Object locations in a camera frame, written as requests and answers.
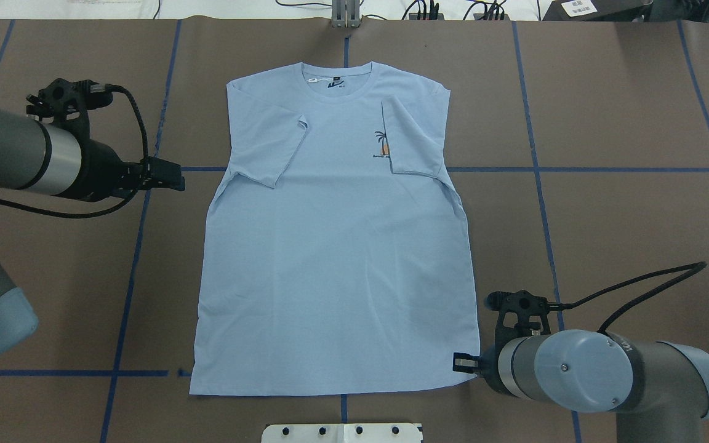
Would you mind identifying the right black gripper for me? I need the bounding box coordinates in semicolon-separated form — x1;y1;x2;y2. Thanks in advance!
453;351;501;381

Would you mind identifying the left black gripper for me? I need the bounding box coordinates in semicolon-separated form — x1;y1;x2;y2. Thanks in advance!
71;138;186;200

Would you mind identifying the light blue t-shirt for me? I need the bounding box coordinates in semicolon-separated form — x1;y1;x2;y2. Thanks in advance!
189;62;481;396

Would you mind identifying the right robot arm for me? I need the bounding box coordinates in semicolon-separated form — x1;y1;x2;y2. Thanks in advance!
453;330;709;442

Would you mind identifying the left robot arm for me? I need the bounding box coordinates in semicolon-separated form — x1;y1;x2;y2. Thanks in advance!
0;81;185;355

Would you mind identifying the black box with label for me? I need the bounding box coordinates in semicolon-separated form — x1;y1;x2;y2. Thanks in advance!
541;1;658;22

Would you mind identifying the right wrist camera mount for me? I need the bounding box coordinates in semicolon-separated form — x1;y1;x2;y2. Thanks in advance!
484;290;563;355

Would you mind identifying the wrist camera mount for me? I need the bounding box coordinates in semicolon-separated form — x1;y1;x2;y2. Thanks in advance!
484;290;563;355
25;78;113;124

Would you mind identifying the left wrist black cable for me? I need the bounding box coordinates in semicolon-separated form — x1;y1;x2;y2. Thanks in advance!
0;84;151;220

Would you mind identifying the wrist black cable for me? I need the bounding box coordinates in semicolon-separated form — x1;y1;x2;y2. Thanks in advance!
548;261;708;336
0;84;151;220

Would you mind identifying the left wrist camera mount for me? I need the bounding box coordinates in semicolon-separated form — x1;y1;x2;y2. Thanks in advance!
25;78;113;124

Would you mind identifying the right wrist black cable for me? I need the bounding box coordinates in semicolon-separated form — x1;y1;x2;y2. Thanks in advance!
548;261;708;336

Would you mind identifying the aluminium frame post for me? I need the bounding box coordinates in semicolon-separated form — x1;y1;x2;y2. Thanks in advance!
330;0;362;29

